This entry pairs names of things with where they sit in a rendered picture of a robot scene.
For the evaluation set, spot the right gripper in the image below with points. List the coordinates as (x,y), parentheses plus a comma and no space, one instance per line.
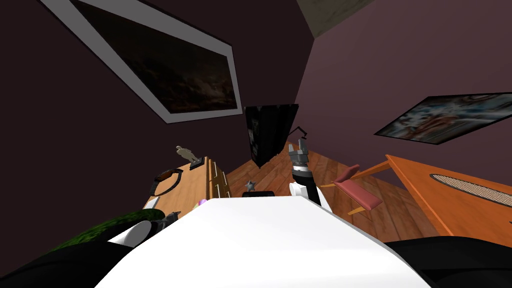
(300,157)

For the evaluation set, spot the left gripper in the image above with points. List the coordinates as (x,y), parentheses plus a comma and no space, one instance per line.
(171,219)

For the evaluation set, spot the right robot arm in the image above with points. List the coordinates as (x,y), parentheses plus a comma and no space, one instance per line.
(306,186)

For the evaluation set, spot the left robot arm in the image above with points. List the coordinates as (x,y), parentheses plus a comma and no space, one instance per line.
(60,268)

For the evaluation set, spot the black thin lamp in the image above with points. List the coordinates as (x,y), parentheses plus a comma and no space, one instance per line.
(300,131)

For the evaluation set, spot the small purple object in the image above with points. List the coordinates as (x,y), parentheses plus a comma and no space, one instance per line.
(202,202)

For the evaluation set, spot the wooden dresser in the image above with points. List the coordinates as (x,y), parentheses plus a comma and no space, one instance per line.
(188,188)

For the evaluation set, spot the black curved band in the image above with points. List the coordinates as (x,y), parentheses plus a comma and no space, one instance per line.
(170,174)

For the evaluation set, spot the grey star figure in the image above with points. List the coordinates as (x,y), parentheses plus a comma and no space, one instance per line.
(250,185)

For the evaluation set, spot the dark green rounded object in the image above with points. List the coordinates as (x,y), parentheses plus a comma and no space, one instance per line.
(108,228)

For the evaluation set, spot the beige figure statue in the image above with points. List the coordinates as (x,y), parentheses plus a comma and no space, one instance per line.
(186,153)

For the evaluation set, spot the red wooden chair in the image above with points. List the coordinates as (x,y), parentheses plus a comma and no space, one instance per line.
(358,192)

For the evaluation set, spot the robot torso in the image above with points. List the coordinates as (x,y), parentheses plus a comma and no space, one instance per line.
(256,244)

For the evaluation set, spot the orange wooden table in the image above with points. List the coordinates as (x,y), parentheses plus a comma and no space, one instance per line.
(448,216)

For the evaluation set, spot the woven oval mat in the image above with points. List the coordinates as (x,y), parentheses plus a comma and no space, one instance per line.
(476,188)

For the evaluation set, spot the dark picture with grey frame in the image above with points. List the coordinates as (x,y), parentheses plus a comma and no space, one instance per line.
(180,68)

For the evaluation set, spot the colourful wall picture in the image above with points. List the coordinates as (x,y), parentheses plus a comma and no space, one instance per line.
(444,118)

